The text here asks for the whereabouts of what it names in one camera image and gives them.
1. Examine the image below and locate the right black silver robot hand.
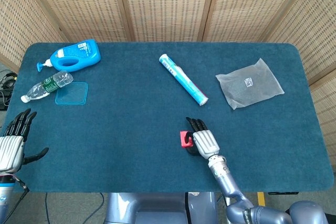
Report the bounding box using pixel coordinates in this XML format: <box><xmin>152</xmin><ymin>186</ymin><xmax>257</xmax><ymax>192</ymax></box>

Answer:
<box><xmin>183</xmin><ymin>116</ymin><xmax>221</xmax><ymax>160</ymax></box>

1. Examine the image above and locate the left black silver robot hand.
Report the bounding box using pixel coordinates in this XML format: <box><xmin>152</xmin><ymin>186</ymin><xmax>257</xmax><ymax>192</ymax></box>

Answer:
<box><xmin>0</xmin><ymin>108</ymin><xmax>50</xmax><ymax>173</ymax></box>

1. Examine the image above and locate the small red block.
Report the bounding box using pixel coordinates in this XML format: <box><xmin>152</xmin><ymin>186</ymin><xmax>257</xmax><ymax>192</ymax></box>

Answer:
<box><xmin>180</xmin><ymin>130</ymin><xmax>194</xmax><ymax>148</ymax></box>

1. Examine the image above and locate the teal cling film roll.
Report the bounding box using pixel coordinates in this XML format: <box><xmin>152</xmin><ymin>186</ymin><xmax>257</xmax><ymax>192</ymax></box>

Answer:
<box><xmin>159</xmin><ymin>54</ymin><xmax>209</xmax><ymax>106</ymax></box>

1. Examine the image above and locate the clear water bottle green label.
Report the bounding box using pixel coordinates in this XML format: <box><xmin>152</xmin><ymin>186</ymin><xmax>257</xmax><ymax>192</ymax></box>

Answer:
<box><xmin>20</xmin><ymin>71</ymin><xmax>74</xmax><ymax>103</ymax></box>

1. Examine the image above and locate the grey plastic bag package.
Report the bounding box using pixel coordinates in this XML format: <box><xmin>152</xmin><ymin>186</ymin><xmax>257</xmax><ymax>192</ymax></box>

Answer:
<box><xmin>215</xmin><ymin>58</ymin><xmax>285</xmax><ymax>111</ymax></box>

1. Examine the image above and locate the blue felt table cover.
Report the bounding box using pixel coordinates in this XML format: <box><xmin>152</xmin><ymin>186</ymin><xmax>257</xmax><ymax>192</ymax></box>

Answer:
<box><xmin>2</xmin><ymin>41</ymin><xmax>334</xmax><ymax>194</ymax></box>

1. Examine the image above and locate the blue transparent plastic lid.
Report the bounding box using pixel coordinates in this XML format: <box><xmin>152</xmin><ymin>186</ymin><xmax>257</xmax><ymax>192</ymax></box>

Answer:
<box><xmin>55</xmin><ymin>82</ymin><xmax>89</xmax><ymax>106</ymax></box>

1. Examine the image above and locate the blue-grey robot torso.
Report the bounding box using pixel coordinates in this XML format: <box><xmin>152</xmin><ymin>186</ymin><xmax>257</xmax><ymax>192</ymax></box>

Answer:
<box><xmin>104</xmin><ymin>191</ymin><xmax>218</xmax><ymax>224</ymax></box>

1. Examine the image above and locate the blue detergent pump bottle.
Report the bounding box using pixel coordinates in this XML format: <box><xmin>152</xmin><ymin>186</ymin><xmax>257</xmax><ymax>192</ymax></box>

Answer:
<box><xmin>36</xmin><ymin>39</ymin><xmax>102</xmax><ymax>73</ymax></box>

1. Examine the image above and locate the woven rattan folding screen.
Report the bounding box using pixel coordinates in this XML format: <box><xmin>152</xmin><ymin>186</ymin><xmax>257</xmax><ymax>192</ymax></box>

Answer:
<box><xmin>0</xmin><ymin>0</ymin><xmax>336</xmax><ymax>162</ymax></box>

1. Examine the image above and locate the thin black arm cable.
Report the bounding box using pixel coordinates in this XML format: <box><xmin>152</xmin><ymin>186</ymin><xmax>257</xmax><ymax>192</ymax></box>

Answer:
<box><xmin>0</xmin><ymin>175</ymin><xmax>30</xmax><ymax>224</ymax></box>

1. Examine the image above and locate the black floor cable bundle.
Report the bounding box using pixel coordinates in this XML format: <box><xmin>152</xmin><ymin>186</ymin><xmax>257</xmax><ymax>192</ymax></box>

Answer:
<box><xmin>0</xmin><ymin>69</ymin><xmax>18</xmax><ymax>110</ymax></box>

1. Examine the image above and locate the thin dark floor cable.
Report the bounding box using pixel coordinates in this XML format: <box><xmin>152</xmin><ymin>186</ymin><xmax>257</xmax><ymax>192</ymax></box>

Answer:
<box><xmin>44</xmin><ymin>192</ymin><xmax>106</xmax><ymax>224</ymax></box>

